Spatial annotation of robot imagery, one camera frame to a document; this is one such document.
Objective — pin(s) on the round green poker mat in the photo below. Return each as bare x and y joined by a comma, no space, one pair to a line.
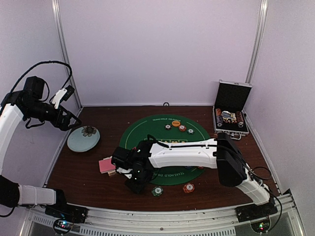
154,125

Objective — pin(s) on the red black chip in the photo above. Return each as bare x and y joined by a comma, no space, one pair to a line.
167,127

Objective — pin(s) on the red-backed playing card deck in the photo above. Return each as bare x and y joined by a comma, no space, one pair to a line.
101,166

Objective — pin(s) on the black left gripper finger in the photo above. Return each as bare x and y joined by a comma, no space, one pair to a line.
64,123
71,120

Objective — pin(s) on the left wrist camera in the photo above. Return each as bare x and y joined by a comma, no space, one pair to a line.
62,95

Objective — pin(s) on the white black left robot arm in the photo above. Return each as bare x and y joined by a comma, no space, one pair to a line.
15,108

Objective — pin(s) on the chips inside case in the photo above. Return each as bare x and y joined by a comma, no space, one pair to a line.
228,117

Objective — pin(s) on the right aluminium frame post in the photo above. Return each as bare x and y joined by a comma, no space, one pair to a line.
261,23

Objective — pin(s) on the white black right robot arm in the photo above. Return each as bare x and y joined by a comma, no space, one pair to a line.
219,153

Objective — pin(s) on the orange chip stack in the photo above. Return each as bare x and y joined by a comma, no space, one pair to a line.
189,188

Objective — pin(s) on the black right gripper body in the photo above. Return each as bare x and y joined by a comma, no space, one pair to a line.
141,179

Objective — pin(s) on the aluminium frame post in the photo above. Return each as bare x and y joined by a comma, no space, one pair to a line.
59,27
261,23

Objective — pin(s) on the green chip stack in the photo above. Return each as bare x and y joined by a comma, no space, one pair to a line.
157,191

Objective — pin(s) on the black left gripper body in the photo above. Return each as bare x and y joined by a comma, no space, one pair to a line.
54,120

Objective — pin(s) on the gold playing card box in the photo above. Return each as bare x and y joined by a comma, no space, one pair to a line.
112,173

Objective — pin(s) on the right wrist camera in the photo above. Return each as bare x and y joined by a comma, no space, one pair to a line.
122,158

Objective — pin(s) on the orange big blind button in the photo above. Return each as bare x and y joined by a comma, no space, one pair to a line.
176,123

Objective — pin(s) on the light blue flower plate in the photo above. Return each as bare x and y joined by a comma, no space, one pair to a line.
83,139

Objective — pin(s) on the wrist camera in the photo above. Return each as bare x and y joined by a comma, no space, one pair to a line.
122,158
62,95

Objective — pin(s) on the left aluminium frame post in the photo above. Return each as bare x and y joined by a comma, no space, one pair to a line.
59,27

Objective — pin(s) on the metal front rail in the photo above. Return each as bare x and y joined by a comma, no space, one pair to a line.
221,221

